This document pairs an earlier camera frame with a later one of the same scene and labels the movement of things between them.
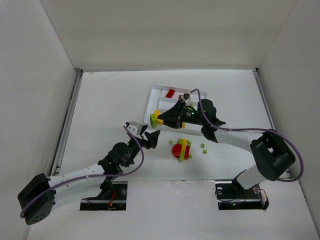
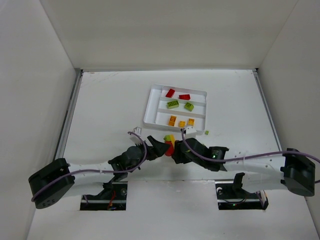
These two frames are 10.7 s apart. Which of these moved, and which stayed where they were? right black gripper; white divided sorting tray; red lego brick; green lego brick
Moved: right black gripper
Stayed: green lego brick; red lego brick; white divided sorting tray
